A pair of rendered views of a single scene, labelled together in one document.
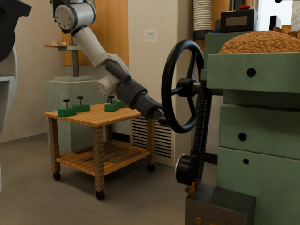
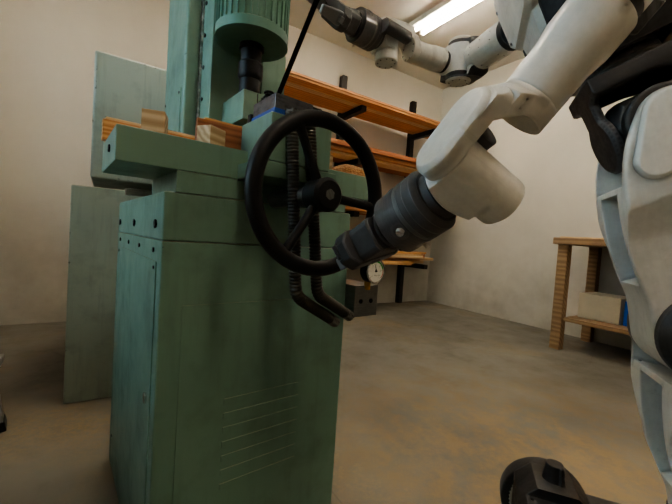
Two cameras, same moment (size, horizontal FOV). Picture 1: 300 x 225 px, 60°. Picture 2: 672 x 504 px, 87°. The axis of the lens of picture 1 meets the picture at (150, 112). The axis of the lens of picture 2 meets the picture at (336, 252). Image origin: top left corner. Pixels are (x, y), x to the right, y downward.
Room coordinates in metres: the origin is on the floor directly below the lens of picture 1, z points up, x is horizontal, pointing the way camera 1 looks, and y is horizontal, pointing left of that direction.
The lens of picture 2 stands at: (1.40, 0.12, 0.74)
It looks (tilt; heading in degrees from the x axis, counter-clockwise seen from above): 2 degrees down; 199
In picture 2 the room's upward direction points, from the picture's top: 4 degrees clockwise
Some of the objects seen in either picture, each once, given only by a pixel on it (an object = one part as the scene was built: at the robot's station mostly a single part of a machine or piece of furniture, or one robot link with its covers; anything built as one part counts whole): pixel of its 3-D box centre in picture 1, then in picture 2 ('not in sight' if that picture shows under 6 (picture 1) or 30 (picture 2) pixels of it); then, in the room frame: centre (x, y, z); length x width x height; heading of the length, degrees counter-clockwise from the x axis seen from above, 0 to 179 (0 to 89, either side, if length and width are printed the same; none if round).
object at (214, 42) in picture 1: (236, 52); (285, 148); (0.73, -0.24, 0.91); 0.15 x 0.14 x 0.09; 147
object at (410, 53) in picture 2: not in sight; (396, 41); (0.34, -0.10, 1.33); 0.13 x 0.07 x 0.09; 136
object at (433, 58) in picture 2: not in sight; (442, 59); (0.23, 0.03, 1.31); 0.19 x 0.11 x 0.10; 136
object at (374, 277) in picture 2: (189, 174); (371, 273); (0.52, -0.08, 0.65); 0.06 x 0.04 x 0.08; 147
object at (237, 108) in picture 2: not in sight; (245, 117); (0.61, -0.42, 1.03); 0.14 x 0.07 x 0.09; 57
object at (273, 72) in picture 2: not in sight; (267, 80); (0.38, -0.50, 1.23); 0.09 x 0.08 x 0.15; 57
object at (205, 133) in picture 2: not in sight; (211, 137); (0.81, -0.36, 0.92); 0.04 x 0.03 x 0.04; 178
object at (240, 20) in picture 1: (237, 23); (290, 114); (0.72, -0.23, 0.99); 0.13 x 0.11 x 0.06; 147
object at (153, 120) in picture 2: not in sight; (155, 124); (0.89, -0.42, 0.92); 0.04 x 0.04 x 0.04; 36
